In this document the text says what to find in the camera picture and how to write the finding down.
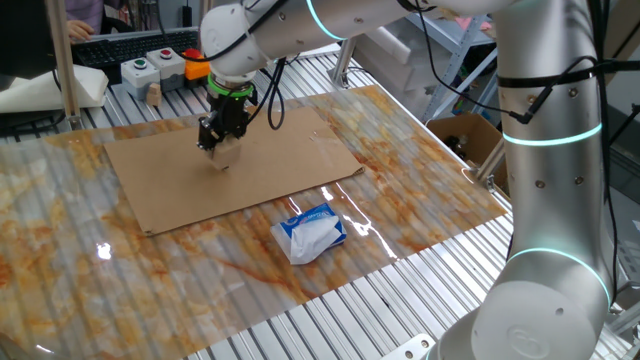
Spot person purple shirt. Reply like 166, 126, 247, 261
64, 0, 126, 21

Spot grey metal shelf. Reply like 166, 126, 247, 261
407, 4, 501, 124

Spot white foam boxes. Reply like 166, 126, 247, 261
352, 24, 451, 119

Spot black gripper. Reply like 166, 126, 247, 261
196, 91, 252, 153

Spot diagonal aluminium frame strut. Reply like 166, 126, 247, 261
474, 134, 509, 194

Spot green flange ring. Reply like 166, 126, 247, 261
206, 73, 255, 99

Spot black monitor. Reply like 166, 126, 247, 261
0, 0, 57, 91

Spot black keyboard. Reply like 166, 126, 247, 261
72, 28, 201, 69

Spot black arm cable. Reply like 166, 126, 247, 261
399, 0, 640, 291

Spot open brown cardboard box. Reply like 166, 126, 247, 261
427, 112, 509, 176

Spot grey box red button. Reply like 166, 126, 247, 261
146, 47, 187, 92

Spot marble pattern plastic sheet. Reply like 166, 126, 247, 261
0, 84, 509, 360

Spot person's hand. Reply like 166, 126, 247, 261
67, 19, 96, 44

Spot blue white tissue pack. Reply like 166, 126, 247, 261
270, 202, 348, 266

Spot aluminium frame post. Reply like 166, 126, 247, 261
329, 37, 361, 90
44, 0, 84, 131

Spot brown cardboard sheet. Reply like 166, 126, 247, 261
103, 106, 366, 237

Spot orange emergency stop box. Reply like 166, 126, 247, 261
180, 48, 212, 82

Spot clear tape piece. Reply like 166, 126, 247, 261
307, 130, 346, 166

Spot grey box green button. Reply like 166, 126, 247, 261
120, 57, 161, 100

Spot thick black camera cable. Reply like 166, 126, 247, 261
247, 54, 289, 131

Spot small wooden piece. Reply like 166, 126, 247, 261
145, 82, 163, 108

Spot light wooden cube block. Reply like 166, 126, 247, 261
208, 137, 242, 172

